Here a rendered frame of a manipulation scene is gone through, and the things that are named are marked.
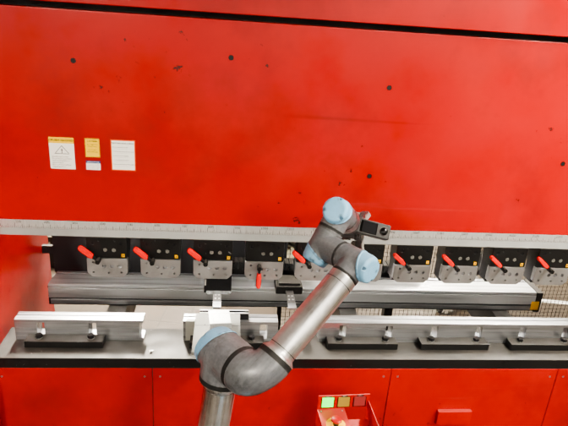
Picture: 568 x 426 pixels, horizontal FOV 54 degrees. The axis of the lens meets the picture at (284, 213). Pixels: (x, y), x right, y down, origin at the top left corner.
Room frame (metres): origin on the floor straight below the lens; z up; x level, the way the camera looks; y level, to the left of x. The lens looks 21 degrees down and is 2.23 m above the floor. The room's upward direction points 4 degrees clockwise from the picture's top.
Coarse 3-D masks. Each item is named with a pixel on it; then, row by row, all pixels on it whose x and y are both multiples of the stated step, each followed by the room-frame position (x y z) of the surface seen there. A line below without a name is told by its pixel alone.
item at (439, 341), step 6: (420, 342) 2.00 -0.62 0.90; (426, 342) 1.99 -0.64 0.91; (432, 342) 2.00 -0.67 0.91; (438, 342) 2.00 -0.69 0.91; (444, 342) 2.00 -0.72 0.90; (450, 342) 2.01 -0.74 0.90; (456, 342) 2.01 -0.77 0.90; (462, 342) 2.02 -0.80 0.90; (468, 342) 2.02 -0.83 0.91; (474, 342) 2.02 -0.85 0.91; (480, 342) 2.03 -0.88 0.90; (486, 342) 2.03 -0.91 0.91; (420, 348) 1.98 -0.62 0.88; (426, 348) 1.98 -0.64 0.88; (432, 348) 1.99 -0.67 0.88; (438, 348) 1.99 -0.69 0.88; (444, 348) 1.99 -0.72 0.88; (450, 348) 2.00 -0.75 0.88; (456, 348) 2.00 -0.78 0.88; (462, 348) 2.00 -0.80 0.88; (468, 348) 2.01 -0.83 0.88; (474, 348) 2.01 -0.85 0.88; (480, 348) 2.01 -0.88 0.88; (486, 348) 2.01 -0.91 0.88
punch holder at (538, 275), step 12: (528, 252) 2.15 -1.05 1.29; (540, 252) 2.08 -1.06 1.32; (552, 252) 2.08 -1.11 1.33; (564, 252) 2.09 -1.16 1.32; (528, 264) 2.14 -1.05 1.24; (540, 264) 2.08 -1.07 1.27; (552, 264) 2.08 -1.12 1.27; (564, 264) 2.09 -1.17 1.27; (528, 276) 2.11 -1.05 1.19; (540, 276) 2.08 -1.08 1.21; (552, 276) 2.08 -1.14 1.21; (564, 276) 2.09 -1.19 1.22
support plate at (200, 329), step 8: (200, 320) 1.89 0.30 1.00; (208, 320) 1.89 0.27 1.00; (232, 320) 1.91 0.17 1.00; (200, 328) 1.84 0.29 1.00; (208, 328) 1.84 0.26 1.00; (232, 328) 1.85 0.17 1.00; (200, 336) 1.78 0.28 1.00; (240, 336) 1.80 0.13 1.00; (192, 344) 1.73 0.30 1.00; (192, 352) 1.68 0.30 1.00
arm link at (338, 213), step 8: (328, 200) 1.41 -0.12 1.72; (336, 200) 1.40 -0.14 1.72; (344, 200) 1.40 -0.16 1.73; (328, 208) 1.40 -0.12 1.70; (336, 208) 1.39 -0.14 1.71; (344, 208) 1.39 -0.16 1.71; (352, 208) 1.46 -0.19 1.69; (328, 216) 1.39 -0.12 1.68; (336, 216) 1.38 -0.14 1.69; (344, 216) 1.38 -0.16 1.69; (352, 216) 1.42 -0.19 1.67; (328, 224) 1.39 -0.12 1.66; (336, 224) 1.39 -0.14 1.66; (344, 224) 1.40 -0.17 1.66; (352, 224) 1.44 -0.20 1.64; (344, 232) 1.41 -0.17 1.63
